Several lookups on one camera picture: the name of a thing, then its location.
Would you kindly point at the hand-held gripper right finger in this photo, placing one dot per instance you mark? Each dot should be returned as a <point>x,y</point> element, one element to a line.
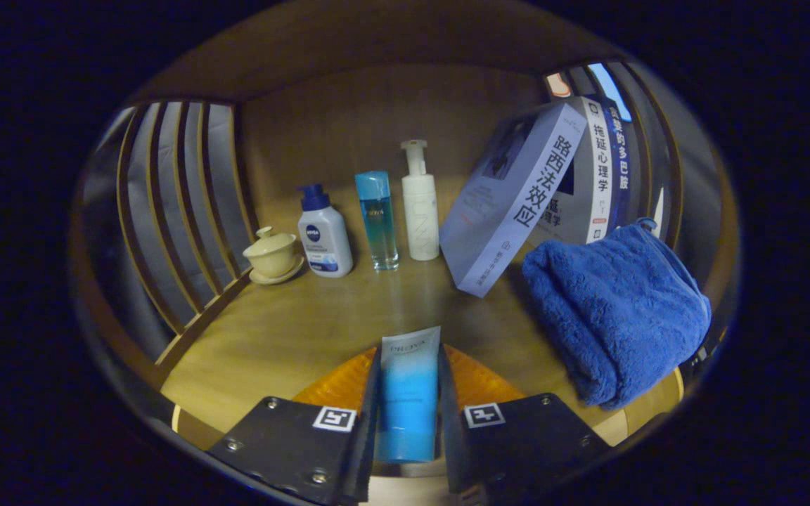
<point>524,439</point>

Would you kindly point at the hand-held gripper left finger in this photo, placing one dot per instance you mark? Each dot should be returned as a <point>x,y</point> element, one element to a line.
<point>292,443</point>

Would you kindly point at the blue cosmetic tube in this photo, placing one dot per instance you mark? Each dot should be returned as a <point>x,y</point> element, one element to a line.
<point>408,393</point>

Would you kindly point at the wooden countertop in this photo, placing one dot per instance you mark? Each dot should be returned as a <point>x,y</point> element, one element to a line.
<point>306,330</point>

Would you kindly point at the wooden cabinet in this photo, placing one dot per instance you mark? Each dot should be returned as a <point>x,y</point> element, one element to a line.
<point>377,112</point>

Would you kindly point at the blue folded towel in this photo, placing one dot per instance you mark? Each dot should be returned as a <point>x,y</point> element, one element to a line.
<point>616,309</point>

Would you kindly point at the beige lidded teacup with saucer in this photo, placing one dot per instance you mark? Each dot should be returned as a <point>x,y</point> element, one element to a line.
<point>273,256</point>

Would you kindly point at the white bottle with blue cap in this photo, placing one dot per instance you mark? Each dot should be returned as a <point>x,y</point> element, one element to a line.
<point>325,242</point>

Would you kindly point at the clear teal bottle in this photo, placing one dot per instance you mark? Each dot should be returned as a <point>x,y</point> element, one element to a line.
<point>379,225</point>

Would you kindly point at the lavender book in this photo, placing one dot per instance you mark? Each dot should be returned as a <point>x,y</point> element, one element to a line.
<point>510,204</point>

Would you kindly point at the white pump bottle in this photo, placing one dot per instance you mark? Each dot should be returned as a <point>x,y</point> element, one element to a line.
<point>421,218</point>

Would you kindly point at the white spine book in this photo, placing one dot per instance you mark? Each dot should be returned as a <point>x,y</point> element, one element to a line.
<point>598,176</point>

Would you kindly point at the dark blue book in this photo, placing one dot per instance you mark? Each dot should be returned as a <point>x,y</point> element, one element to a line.
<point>621,161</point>

